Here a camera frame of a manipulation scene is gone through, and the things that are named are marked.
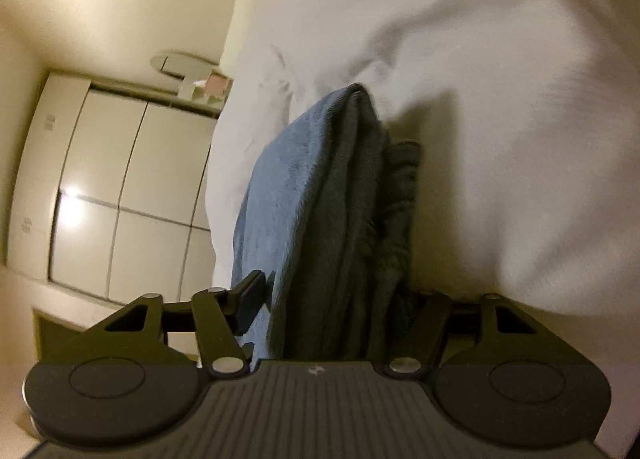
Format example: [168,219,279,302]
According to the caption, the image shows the pink and white box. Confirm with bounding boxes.
[178,72,232,106]

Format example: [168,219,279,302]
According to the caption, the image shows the white wardrobe with black trim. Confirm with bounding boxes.
[6,74,216,304]

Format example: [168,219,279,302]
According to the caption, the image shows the white ceiling lamp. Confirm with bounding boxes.
[150,50,217,81]

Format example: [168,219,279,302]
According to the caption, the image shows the blue denim jeans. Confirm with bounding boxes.
[232,84,421,361]

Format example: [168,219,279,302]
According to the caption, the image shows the white bed sheet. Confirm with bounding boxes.
[206,0,639,458]

